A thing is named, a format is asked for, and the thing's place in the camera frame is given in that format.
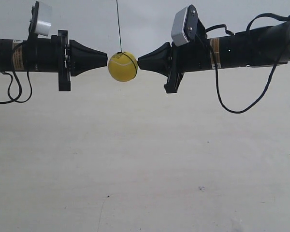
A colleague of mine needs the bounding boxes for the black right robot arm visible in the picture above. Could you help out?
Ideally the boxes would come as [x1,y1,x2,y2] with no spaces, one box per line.
[138,21,290,93]

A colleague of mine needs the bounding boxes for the black left camera cable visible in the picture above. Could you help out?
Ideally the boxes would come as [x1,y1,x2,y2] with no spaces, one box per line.
[0,41,33,104]

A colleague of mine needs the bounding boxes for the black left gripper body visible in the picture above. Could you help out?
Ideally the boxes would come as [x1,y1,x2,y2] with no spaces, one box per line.
[26,30,71,91]

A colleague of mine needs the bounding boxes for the black camera cable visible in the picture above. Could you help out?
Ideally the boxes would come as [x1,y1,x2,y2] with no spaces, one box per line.
[194,13,290,114]
[0,41,33,104]

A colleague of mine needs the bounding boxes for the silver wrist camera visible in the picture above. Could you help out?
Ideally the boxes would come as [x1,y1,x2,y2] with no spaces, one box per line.
[29,0,52,37]
[171,4,199,47]

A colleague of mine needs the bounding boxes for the black right camera cable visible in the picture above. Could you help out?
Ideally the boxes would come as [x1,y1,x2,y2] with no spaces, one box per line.
[194,13,290,114]

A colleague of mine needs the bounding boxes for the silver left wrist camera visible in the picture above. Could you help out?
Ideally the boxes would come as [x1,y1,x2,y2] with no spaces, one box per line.
[29,0,52,37]

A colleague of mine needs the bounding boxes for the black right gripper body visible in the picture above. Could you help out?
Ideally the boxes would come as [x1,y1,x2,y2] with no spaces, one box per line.
[164,38,210,94]

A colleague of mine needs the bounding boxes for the black hanging string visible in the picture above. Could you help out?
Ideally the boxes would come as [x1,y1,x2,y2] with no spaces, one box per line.
[116,0,123,53]

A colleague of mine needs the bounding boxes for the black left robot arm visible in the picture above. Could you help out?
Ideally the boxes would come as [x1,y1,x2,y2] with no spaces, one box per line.
[0,30,108,92]

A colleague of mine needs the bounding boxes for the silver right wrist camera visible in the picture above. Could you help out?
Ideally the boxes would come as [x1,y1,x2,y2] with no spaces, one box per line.
[171,4,199,47]

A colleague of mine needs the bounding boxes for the yellow tennis ball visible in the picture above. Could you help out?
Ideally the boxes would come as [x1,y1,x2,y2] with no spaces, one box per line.
[108,51,138,82]

